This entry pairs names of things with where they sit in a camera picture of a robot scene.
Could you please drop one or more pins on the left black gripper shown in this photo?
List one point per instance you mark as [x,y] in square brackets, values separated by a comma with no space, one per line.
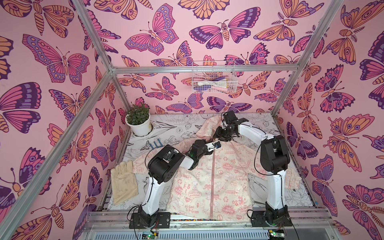
[209,144]

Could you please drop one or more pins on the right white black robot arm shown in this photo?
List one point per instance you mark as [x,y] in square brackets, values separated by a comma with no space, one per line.
[274,158]

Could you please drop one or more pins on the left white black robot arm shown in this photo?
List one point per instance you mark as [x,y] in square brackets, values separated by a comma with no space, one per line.
[162,167]

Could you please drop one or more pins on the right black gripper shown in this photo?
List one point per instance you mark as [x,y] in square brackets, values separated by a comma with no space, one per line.
[222,133]

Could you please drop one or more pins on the white wire wall basket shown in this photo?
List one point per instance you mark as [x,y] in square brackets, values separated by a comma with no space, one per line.
[214,79]

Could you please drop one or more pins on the blue garden fork yellow handle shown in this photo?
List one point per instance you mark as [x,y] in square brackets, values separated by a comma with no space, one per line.
[155,144]

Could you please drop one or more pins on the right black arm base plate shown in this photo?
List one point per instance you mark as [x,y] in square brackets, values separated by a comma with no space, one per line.
[270,219]

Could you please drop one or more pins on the green circuit board left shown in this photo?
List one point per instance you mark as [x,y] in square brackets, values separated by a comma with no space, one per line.
[149,236]

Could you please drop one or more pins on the white pot with green plant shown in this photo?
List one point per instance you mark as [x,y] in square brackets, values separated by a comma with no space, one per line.
[138,119]

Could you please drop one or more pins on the pink printed hooded jacket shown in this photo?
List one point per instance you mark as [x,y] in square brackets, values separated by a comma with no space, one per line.
[218,188]

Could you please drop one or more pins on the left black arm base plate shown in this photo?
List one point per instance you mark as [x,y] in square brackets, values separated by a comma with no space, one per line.
[142,220]

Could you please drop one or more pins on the beige work glove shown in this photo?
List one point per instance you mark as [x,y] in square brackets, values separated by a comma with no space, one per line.
[124,183]

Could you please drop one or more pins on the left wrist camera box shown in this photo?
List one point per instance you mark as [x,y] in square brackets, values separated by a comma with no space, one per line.
[217,145]

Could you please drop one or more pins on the aluminium front rail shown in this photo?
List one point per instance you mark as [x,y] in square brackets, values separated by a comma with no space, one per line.
[113,221]

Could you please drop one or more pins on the green circuit board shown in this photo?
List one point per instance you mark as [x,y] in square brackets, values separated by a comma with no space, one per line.
[149,236]
[276,235]

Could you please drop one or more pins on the green circuit board right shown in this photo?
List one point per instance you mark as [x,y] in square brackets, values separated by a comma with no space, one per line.
[276,235]

